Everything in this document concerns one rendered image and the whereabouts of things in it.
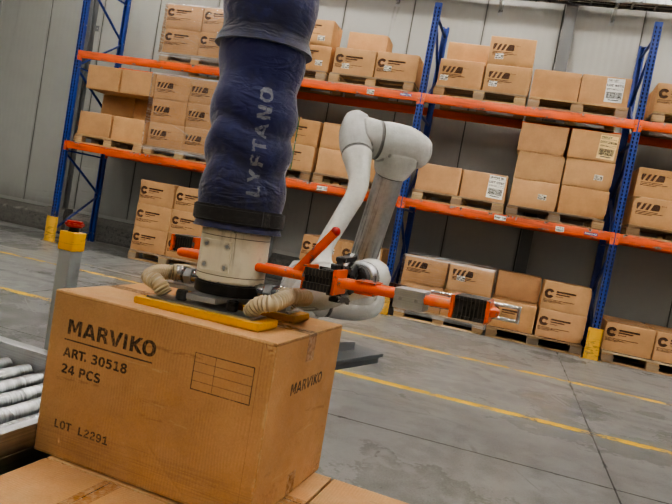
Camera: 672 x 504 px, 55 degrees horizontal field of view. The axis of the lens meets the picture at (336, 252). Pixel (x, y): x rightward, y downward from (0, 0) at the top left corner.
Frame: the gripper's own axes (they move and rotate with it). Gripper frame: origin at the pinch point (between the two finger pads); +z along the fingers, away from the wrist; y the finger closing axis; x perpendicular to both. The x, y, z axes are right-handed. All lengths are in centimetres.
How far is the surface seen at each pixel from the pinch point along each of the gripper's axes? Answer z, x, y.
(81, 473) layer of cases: 21, 44, 54
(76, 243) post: -48, 117, 11
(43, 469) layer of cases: 25, 52, 54
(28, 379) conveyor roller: -19, 102, 54
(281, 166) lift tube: 1.7, 17.0, -24.5
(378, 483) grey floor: -156, 13, 107
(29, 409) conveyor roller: -1, 83, 54
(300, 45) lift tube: 4, 17, -53
